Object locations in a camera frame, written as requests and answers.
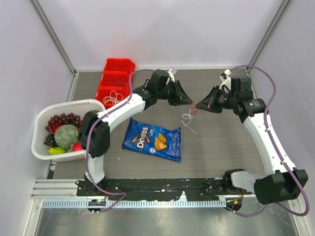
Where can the green melon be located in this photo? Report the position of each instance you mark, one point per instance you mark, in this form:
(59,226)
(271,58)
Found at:
(66,136)

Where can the white fruit basket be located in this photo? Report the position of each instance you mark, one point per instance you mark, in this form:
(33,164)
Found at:
(80,107)

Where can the red apple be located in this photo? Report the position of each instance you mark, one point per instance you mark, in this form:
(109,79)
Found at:
(76,147)

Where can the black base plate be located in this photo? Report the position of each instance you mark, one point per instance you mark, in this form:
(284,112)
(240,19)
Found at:
(167,189)

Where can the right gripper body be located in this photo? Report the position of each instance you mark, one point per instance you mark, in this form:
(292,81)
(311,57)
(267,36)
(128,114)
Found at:
(223,100)

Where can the slotted cable duct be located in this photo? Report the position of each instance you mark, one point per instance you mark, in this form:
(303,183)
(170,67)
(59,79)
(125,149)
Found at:
(93,203)

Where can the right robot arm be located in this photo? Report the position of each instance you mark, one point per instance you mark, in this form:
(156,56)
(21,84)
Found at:
(281,181)

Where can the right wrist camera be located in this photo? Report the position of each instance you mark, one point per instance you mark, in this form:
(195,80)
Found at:
(226,77)

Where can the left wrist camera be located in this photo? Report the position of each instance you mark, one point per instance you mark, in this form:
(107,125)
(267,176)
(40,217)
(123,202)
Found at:
(171,73)

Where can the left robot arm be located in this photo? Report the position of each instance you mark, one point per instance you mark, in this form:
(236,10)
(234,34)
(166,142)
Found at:
(94,135)

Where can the blue Doritos chip bag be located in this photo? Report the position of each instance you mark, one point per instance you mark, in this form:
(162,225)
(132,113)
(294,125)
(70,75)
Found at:
(153,140)

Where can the dark grape bunch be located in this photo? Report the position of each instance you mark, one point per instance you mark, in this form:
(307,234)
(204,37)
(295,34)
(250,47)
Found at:
(50,140)

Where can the purple grape bunch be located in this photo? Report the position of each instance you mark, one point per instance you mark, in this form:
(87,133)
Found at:
(57,121)

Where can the red plastic bin rack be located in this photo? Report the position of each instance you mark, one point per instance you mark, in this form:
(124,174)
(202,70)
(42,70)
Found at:
(114,83)

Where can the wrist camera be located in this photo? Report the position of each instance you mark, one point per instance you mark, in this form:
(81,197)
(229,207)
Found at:
(226,77)
(171,73)

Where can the yellow-green pear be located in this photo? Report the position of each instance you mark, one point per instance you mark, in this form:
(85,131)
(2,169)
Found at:
(56,150)

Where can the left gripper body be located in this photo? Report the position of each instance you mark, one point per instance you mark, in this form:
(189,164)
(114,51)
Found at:
(172,95)

